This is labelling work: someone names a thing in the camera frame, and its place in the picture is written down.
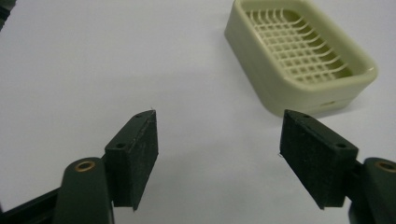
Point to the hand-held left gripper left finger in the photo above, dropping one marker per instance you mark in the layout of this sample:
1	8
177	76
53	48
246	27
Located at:
132	161

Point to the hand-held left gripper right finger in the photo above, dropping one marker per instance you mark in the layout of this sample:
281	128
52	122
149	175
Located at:
314	155

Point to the pale green soap dish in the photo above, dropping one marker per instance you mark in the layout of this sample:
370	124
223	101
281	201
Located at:
299	59

